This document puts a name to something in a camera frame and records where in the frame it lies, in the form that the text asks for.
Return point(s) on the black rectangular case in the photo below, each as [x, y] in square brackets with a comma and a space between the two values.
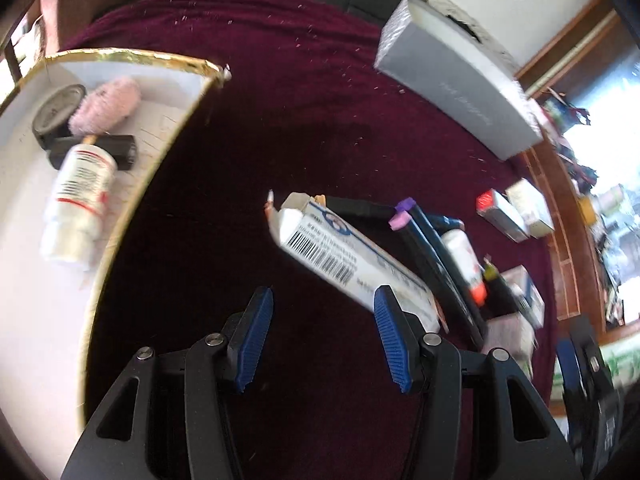
[125, 150]

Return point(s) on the pale pink box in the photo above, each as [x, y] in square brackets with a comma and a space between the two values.
[507, 340]

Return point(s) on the gold-rimmed round box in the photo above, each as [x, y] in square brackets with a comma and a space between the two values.
[30, 310]

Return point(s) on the white bottle red label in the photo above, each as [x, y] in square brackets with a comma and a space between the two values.
[80, 195]

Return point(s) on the black marker pink cap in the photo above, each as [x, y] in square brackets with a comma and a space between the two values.
[425, 265]

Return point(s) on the small white printed box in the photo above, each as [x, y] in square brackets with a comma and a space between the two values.
[525, 292]

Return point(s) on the white and beige box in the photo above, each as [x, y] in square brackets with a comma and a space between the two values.
[532, 207]

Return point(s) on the brown wooden ledge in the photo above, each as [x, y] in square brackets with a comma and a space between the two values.
[565, 230]

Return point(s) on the maroon cloth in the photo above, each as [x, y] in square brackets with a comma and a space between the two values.
[300, 110]

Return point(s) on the pink powder puff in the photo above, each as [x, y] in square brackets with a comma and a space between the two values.
[107, 102]

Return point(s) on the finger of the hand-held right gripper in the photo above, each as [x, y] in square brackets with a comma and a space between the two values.
[590, 345]
[565, 365]

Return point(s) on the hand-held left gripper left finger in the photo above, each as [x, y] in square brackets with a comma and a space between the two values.
[255, 340]

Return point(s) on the red and grey box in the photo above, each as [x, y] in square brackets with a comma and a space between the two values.
[500, 215]

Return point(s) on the long grey box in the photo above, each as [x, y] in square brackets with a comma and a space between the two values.
[450, 75]

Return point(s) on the white bottle orange cap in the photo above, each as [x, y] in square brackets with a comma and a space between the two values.
[462, 255]

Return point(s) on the wooden window frame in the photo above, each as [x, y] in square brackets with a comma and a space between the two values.
[565, 40]

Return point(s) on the round dark tin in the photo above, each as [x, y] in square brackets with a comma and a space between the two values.
[52, 110]

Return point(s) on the white toothpaste box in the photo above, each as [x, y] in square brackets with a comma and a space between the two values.
[320, 250]

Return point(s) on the black marker purple cap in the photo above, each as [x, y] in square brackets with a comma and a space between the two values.
[430, 240]

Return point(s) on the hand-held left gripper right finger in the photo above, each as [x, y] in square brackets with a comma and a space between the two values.
[387, 340]

